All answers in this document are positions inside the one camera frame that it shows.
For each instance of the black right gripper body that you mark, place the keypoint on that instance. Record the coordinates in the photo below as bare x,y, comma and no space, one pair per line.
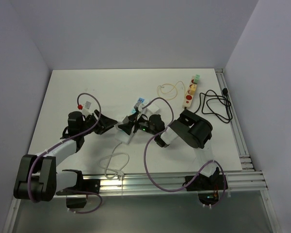
143,124

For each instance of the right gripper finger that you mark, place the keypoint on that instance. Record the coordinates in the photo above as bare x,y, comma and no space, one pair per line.
129,119
127,127

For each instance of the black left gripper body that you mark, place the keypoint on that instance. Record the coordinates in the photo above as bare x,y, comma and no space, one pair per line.
88,124

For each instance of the white multicolour power strip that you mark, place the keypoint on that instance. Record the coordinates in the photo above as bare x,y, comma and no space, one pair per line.
122,136

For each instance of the white charger block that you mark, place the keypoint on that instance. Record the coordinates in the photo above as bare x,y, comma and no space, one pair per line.
152,108

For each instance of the beige red power strip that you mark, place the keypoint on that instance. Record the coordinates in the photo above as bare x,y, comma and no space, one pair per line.
188,99

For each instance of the yellow usb charger plug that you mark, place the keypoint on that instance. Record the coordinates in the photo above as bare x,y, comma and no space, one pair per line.
192,89

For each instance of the green usb charger plug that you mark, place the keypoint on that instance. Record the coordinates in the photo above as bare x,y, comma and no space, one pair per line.
196,79

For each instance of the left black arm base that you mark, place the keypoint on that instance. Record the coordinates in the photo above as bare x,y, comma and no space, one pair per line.
77,196

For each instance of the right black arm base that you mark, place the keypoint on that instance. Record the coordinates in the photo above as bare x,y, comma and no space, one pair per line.
208,188

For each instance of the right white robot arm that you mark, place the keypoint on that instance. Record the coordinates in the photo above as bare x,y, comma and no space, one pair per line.
194,130

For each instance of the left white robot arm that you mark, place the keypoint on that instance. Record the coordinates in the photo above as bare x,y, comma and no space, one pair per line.
37,177

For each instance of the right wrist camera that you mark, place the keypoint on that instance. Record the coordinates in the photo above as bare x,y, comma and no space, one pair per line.
139,105

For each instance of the aluminium right rail frame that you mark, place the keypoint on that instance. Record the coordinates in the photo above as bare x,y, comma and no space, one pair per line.
229,146

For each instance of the aluminium rail frame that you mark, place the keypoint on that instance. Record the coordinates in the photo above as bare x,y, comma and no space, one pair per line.
135,205
229,146

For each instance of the aluminium front rail frame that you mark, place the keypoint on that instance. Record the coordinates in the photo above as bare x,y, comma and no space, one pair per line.
135,205

